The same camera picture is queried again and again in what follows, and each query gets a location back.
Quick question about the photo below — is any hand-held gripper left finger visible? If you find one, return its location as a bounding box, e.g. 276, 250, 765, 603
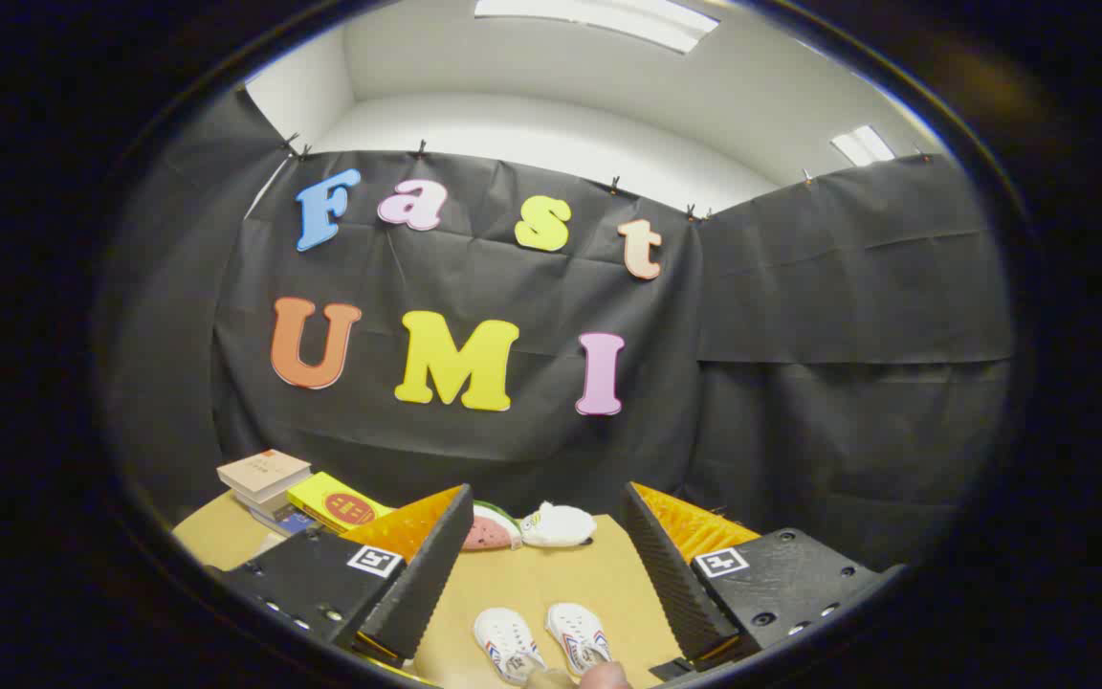
216, 483, 475, 669

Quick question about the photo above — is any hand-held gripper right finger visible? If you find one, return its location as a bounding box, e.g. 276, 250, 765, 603
620, 481, 906, 671

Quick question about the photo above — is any white striped canvas shoe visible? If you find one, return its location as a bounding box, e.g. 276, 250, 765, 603
473, 607, 547, 686
546, 601, 614, 676

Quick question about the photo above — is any watermelon slice plush toy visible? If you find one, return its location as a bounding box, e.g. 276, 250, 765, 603
460, 500, 523, 552

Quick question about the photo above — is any yellow book with red circle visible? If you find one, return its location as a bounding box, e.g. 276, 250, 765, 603
285, 471, 394, 534

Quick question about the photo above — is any white plush toy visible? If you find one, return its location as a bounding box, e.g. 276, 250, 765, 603
519, 500, 598, 548

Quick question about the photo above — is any blue book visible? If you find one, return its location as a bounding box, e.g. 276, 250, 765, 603
250, 505, 318, 537

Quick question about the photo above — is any grey book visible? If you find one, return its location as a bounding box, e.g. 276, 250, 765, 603
231, 486, 298, 518

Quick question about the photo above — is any small ceiling light panel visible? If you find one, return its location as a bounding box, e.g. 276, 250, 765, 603
830, 124, 896, 167

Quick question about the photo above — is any long ceiling light panel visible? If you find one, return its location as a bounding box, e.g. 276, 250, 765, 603
474, 0, 719, 54

